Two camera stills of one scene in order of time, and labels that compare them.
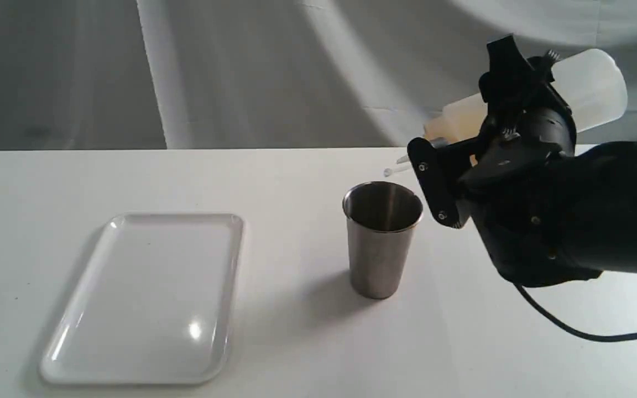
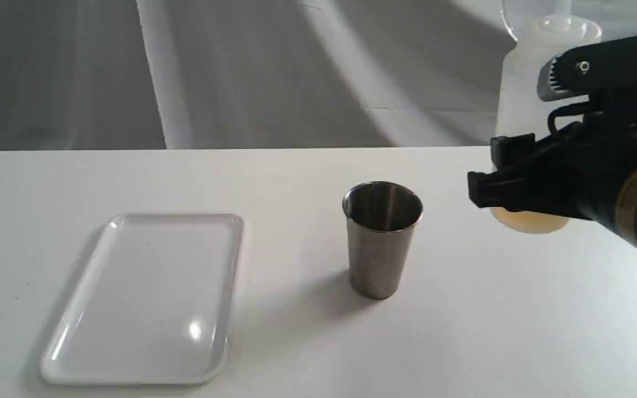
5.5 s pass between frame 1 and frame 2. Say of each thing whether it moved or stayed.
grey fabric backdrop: stayed
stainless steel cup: stayed
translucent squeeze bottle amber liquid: moved
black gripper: moved
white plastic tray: stayed
